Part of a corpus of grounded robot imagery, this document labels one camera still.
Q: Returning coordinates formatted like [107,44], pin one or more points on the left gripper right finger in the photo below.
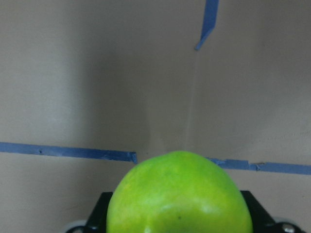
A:
[261,219]

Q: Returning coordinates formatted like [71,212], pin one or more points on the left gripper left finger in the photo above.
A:
[96,222]

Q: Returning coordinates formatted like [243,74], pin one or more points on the green apple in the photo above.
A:
[179,192]

